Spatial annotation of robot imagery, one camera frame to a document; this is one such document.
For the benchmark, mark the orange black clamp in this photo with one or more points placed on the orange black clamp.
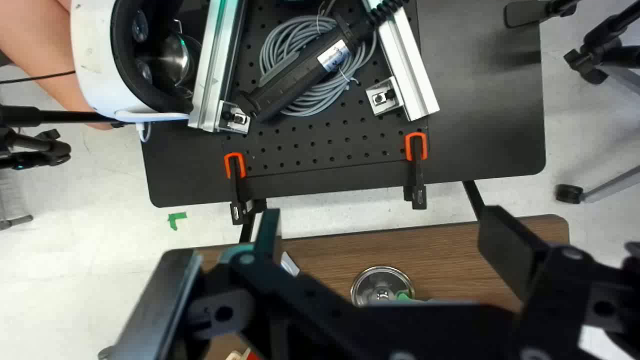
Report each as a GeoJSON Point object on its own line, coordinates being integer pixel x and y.
{"type": "Point", "coordinates": [242, 204]}
{"type": "Point", "coordinates": [414, 154]}

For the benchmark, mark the black power adapter block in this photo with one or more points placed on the black power adapter block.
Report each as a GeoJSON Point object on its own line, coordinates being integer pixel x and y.
{"type": "Point", "coordinates": [306, 64]}

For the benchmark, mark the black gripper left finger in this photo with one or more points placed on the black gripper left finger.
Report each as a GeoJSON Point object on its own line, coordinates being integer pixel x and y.
{"type": "Point", "coordinates": [261, 240]}

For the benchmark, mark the black perforated breadboard table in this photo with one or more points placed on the black perforated breadboard table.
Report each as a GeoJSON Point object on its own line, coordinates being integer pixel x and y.
{"type": "Point", "coordinates": [490, 120]}

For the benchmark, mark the white VR headset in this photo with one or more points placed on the white VR headset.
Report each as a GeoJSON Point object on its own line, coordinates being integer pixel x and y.
{"type": "Point", "coordinates": [134, 58]}

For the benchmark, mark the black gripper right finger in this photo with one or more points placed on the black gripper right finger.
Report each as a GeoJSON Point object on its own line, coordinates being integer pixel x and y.
{"type": "Point", "coordinates": [510, 248]}

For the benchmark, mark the aluminium extrusion rail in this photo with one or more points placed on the aluminium extrusion rail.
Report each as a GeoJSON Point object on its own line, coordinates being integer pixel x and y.
{"type": "Point", "coordinates": [210, 107]}
{"type": "Point", "coordinates": [408, 86]}

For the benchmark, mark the green tape floor marker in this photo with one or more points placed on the green tape floor marker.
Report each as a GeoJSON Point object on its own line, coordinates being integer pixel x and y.
{"type": "Point", "coordinates": [175, 219]}

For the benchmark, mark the left aluminium extrusion rail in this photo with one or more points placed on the left aluminium extrusion rail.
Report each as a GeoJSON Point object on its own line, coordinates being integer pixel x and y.
{"type": "Point", "coordinates": [210, 107]}

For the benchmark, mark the black tripod at left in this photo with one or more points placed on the black tripod at left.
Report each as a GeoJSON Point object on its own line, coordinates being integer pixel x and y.
{"type": "Point", "coordinates": [44, 149]}

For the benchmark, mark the left orange black clamp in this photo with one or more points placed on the left orange black clamp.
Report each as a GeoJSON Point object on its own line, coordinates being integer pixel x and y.
{"type": "Point", "coordinates": [242, 204]}

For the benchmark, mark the person's bare leg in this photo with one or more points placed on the person's bare leg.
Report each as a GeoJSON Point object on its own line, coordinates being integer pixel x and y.
{"type": "Point", "coordinates": [35, 35]}

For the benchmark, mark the black stand at right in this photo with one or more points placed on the black stand at right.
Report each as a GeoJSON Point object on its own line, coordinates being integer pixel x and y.
{"type": "Point", "coordinates": [603, 54]}

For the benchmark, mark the right orange black clamp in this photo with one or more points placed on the right orange black clamp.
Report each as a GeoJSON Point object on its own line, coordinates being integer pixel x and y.
{"type": "Point", "coordinates": [414, 154]}

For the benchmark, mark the right aluminium extrusion rail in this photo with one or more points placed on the right aluminium extrusion rail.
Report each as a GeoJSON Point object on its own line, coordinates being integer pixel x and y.
{"type": "Point", "coordinates": [408, 86]}

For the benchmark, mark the shiny metal bowl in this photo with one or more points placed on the shiny metal bowl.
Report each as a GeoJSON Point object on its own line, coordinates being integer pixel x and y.
{"type": "Point", "coordinates": [380, 285]}

